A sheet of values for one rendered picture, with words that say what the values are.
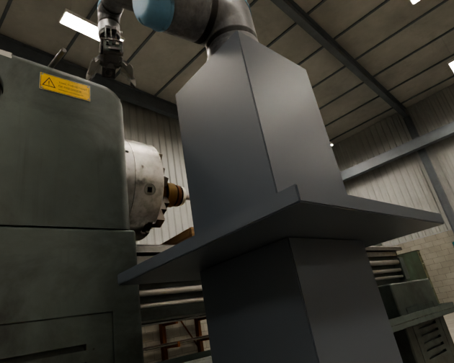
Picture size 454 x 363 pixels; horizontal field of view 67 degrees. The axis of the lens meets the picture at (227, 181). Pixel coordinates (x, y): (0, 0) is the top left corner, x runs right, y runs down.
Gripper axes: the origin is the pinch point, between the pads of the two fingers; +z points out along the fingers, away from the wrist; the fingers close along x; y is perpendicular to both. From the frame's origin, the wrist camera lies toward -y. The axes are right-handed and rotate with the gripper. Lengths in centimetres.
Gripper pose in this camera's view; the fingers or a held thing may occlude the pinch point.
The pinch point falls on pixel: (111, 86)
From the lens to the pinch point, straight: 122.5
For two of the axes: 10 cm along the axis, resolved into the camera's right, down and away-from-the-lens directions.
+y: 3.6, -4.2, -8.3
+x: 9.2, -0.1, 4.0
